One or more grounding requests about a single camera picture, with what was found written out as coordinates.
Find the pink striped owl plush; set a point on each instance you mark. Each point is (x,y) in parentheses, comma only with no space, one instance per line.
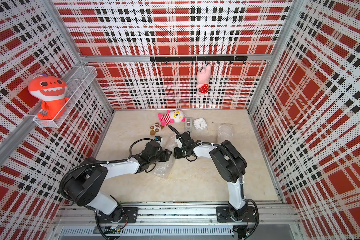
(171,117)

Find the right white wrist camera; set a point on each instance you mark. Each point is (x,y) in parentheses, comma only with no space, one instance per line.
(178,140)

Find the orange shark plush toy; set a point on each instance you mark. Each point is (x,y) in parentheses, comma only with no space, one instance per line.
(52,92)

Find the brown white dog plush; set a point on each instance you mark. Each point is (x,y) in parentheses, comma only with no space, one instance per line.
(155,128)

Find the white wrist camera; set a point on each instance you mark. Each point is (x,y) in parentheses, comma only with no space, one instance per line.
(178,140)
(158,139)

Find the black wall hook rail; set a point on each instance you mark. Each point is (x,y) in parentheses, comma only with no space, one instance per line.
(199,59)

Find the grey tape dispenser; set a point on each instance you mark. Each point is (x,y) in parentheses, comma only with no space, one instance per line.
(188,124)

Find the clear acrylic wall shelf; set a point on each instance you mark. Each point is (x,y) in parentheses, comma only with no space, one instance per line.
(78,81)

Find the pink pig plush toy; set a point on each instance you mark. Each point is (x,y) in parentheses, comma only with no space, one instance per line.
(203,79)

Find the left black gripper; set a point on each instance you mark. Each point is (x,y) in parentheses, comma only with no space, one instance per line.
(165,154)

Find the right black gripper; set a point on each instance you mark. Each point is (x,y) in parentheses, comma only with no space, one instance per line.
(176,154)

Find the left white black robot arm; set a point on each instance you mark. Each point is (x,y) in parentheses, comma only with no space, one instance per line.
(82,184)

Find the aluminium front rail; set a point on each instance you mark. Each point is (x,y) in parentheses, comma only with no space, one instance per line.
(181,213)

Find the bubble wrap sheet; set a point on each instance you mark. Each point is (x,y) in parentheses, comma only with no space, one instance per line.
(163,169)
(225,133)

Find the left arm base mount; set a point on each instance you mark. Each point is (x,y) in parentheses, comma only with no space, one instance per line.
(119,216)

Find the white square clock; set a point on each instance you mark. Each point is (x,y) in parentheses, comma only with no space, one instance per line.
(200,124)

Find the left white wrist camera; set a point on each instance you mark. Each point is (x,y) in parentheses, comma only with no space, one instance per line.
(158,139)

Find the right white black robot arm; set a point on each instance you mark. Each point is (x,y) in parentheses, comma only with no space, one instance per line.
(231,166)

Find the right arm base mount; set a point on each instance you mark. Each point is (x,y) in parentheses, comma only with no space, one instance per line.
(227,214)

